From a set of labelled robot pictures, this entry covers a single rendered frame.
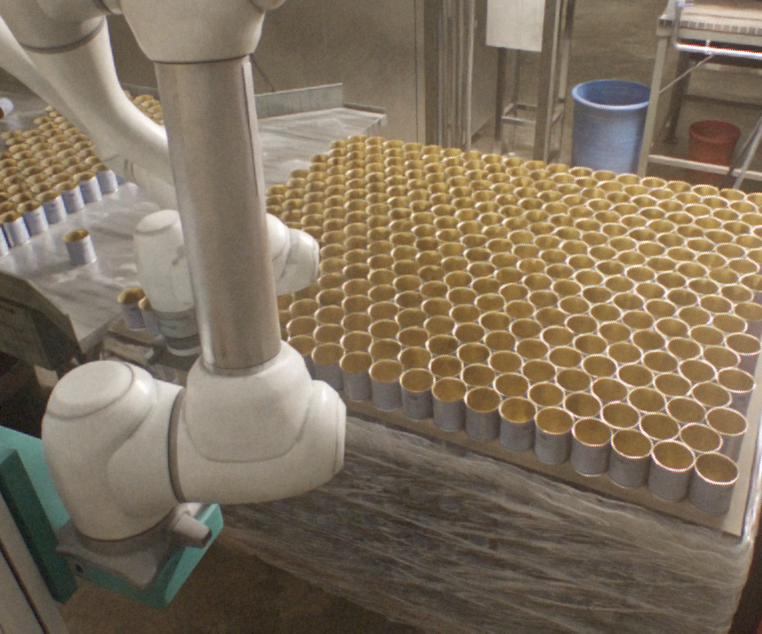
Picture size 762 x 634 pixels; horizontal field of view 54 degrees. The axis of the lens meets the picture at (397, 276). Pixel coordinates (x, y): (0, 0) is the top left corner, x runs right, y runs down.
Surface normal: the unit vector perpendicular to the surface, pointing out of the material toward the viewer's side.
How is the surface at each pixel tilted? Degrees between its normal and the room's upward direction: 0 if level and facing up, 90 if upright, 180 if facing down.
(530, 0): 90
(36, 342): 90
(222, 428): 75
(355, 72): 90
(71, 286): 0
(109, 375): 10
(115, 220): 0
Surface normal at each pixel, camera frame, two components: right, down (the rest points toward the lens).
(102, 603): -0.03, -0.83
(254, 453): 0.07, 0.35
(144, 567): 0.09, -0.68
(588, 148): -0.68, 0.47
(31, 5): 0.12, 0.82
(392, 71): -0.46, 0.51
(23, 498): 0.93, 0.18
